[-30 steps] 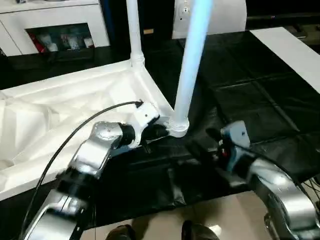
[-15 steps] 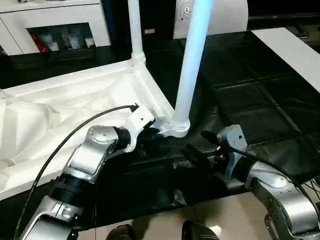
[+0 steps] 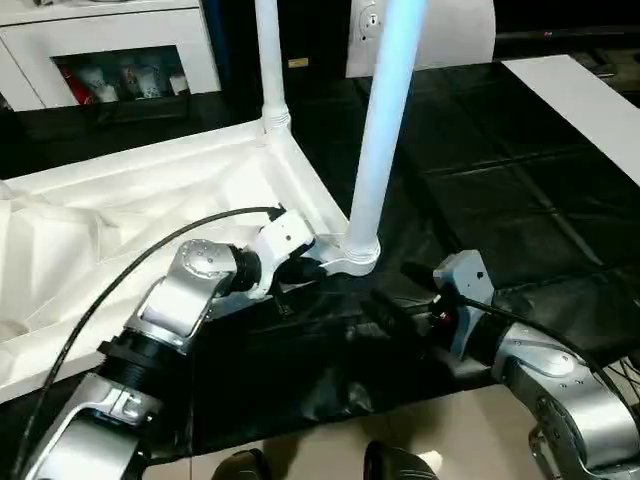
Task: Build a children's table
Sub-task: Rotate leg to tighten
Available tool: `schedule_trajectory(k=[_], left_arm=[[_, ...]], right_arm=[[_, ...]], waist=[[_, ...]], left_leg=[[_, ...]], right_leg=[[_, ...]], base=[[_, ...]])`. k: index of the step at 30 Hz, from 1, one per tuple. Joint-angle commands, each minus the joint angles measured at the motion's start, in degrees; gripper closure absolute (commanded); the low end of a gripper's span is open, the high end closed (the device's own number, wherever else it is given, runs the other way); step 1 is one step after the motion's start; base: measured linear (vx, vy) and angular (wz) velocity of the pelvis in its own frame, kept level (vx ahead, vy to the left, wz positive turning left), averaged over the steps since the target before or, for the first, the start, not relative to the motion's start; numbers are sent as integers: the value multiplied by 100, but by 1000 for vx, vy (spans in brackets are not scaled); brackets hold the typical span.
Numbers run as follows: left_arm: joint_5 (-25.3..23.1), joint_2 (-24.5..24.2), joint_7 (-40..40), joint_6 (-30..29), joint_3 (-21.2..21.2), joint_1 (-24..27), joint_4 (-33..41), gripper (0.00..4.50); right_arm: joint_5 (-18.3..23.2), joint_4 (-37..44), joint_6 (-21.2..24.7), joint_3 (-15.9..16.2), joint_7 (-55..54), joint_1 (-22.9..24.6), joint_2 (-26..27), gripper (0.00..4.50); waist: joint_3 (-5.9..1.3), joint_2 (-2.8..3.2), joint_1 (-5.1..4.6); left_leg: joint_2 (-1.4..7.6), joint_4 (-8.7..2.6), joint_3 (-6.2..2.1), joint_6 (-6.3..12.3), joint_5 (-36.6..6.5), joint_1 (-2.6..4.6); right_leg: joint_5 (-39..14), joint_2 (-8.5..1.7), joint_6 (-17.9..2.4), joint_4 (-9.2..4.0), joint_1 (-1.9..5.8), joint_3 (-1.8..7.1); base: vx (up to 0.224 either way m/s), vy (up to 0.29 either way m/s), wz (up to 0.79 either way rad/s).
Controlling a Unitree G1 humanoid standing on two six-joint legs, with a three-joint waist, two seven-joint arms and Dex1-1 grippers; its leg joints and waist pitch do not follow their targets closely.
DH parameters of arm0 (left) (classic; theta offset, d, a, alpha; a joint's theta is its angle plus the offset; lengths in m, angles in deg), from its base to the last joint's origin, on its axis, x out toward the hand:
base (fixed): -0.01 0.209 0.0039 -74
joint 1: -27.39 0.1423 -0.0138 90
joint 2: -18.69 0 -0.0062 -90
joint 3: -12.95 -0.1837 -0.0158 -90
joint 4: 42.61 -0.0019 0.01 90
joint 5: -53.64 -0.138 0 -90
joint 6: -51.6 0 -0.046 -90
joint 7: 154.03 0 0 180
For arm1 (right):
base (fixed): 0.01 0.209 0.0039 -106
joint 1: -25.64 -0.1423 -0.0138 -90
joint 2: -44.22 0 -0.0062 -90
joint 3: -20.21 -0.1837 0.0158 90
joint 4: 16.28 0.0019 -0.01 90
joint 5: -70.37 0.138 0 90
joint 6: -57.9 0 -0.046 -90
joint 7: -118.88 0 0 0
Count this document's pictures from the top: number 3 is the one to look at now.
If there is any dark left robot foot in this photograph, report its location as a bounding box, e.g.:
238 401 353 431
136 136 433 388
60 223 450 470
214 448 271 480

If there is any white plastic table top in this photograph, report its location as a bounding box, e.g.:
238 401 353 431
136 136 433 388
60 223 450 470
0 118 382 404

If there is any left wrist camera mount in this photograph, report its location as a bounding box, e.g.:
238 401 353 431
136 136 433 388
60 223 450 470
252 209 317 301

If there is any white panel with screw holes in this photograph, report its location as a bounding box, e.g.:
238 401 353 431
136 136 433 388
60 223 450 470
344 0 496 79

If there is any black bar with red light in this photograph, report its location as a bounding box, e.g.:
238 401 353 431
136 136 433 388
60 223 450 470
494 28 640 41

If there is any dark right robot foot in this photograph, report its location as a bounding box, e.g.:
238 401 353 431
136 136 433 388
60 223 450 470
363 439 436 480

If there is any flat white board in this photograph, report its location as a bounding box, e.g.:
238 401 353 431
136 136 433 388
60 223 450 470
501 54 640 189

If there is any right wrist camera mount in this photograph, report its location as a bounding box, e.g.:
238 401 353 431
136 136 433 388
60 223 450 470
432 249 496 359

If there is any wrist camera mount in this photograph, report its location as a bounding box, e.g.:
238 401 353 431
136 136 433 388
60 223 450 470
252 209 317 301
432 249 496 359

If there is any white glass-door cabinet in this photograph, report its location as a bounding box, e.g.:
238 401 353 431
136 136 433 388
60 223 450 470
0 0 224 112

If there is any dark robot foot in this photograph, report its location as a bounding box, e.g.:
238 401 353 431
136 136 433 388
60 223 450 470
214 448 271 480
363 439 436 480

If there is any white plastic table leg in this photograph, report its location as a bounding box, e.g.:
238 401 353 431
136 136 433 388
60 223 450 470
344 0 430 264
254 0 292 135

